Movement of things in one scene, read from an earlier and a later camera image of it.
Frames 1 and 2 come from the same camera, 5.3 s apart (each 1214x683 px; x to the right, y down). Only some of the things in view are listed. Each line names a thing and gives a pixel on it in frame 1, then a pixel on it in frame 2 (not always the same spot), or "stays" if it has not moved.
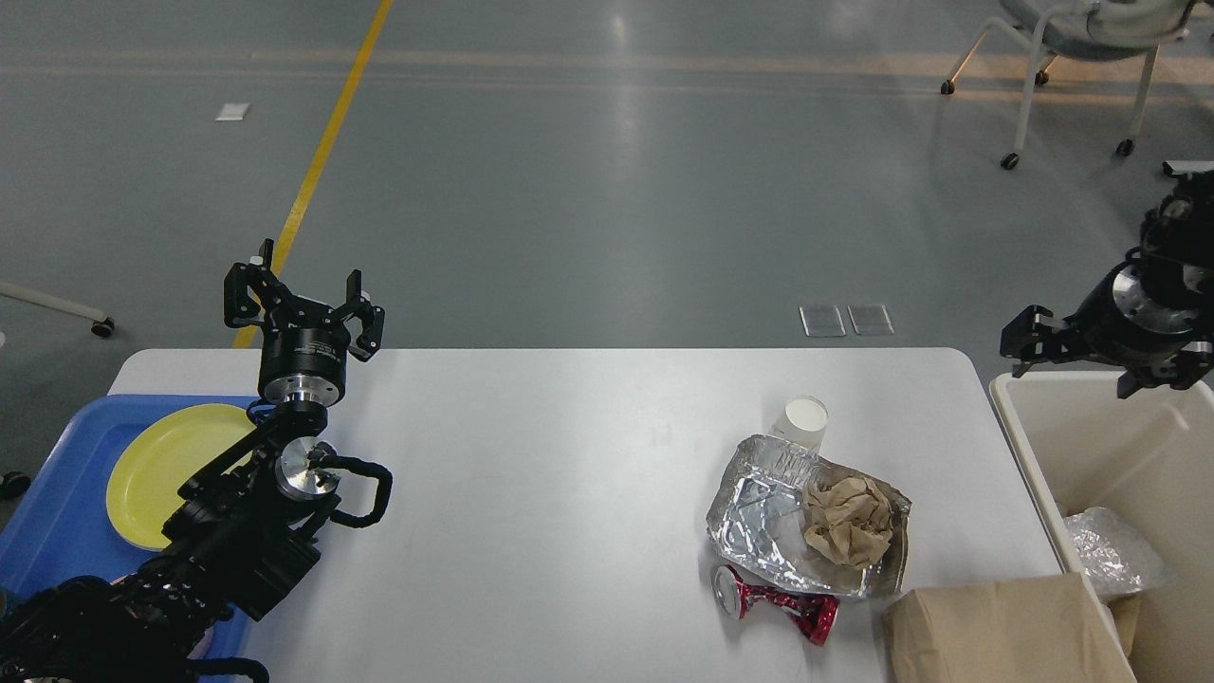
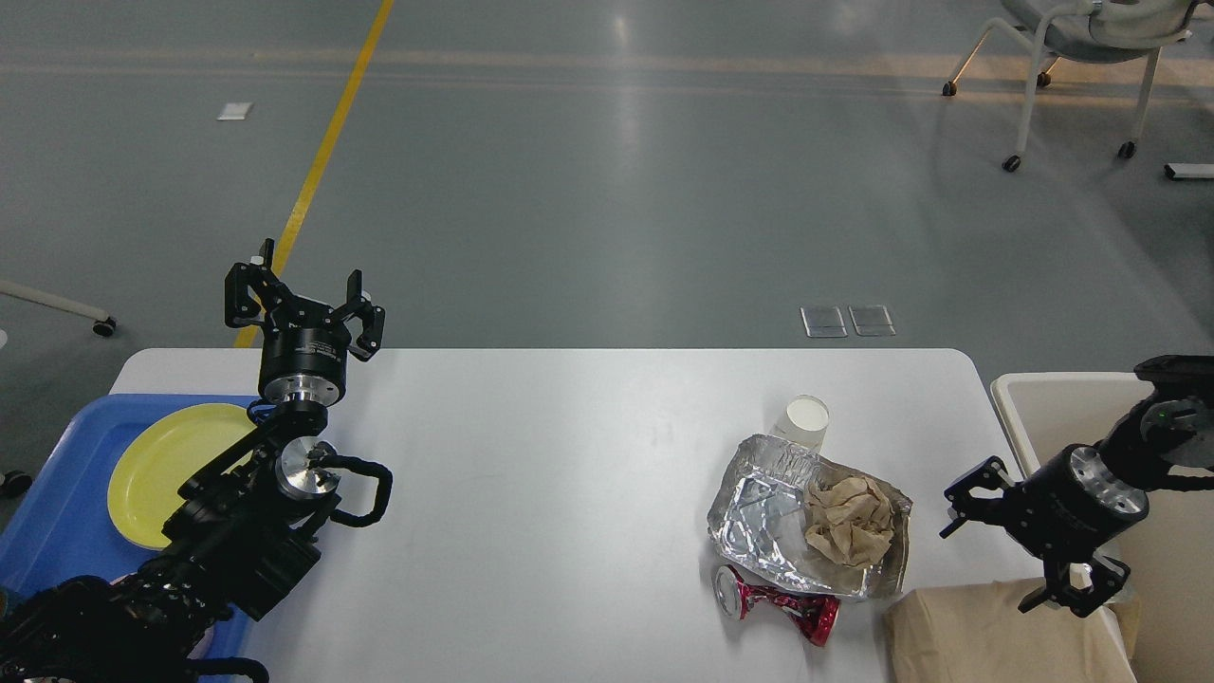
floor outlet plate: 871,319 stays
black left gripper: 300,363 stays
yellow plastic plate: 142,490 stays
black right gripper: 1143,316 → 1068,507
